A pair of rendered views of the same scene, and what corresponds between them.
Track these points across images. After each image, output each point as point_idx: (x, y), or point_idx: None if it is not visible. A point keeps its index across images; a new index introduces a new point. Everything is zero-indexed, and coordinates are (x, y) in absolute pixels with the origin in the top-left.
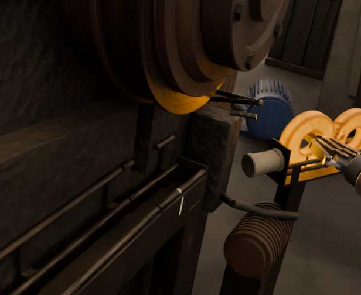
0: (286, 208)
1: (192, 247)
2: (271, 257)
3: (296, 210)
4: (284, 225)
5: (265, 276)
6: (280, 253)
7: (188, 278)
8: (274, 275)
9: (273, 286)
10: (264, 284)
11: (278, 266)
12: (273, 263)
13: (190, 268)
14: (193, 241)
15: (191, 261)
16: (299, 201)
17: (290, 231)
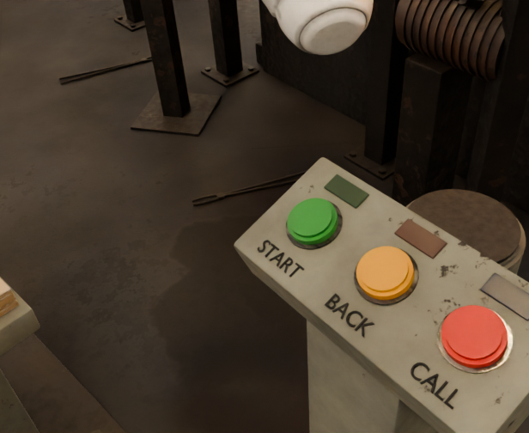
0: (502, 8)
1: None
2: (399, 9)
3: (510, 26)
4: (467, 16)
5: (419, 69)
6: (489, 107)
7: None
8: (481, 149)
9: (478, 171)
10: (420, 85)
11: (485, 133)
12: (483, 119)
13: None
14: None
15: None
16: (514, 6)
17: (477, 45)
